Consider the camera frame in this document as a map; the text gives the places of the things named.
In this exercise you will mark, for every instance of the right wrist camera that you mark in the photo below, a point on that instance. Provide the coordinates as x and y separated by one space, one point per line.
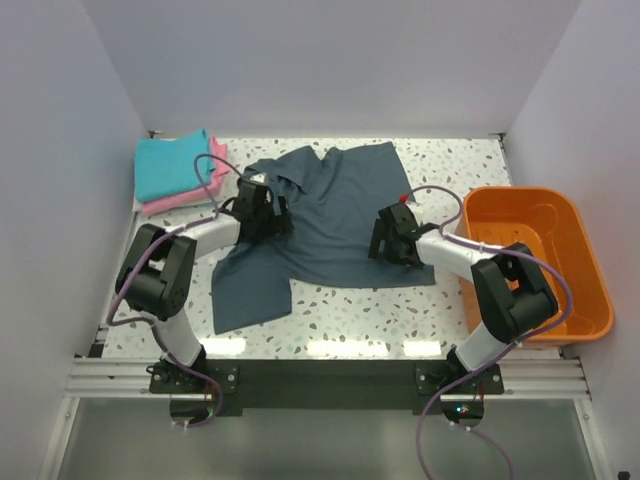
415 208

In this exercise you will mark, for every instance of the slate blue t-shirt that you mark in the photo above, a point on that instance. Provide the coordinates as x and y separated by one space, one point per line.
333 201

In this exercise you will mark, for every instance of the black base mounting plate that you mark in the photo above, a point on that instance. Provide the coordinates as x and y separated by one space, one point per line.
298 384

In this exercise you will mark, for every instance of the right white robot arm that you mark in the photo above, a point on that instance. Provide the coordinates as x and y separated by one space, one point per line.
512 293

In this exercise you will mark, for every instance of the teal folded t-shirt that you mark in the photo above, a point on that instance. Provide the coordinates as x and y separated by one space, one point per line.
164 168

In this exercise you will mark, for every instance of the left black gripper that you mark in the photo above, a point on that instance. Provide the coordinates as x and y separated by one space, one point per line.
278 224

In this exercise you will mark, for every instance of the pink folded t-shirt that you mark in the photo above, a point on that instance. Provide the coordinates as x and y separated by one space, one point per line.
192 197

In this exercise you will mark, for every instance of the aluminium front rail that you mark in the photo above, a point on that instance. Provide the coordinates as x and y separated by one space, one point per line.
529 379

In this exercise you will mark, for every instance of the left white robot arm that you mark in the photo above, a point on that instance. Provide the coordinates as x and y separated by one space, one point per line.
154 280

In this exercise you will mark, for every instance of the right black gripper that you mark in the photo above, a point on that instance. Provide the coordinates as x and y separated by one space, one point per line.
379 234

